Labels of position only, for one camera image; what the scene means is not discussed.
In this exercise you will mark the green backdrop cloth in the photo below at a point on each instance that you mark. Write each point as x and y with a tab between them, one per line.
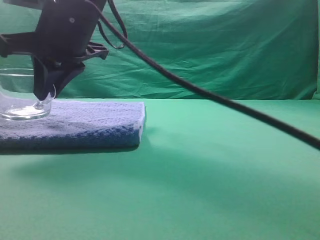
240	49

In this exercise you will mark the transparent glass cup with handle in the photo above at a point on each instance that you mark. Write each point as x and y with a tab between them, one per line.
17	100

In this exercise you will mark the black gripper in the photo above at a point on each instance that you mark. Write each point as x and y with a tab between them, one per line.
63	34

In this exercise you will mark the folded blue towel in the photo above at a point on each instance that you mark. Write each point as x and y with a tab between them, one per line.
80	125

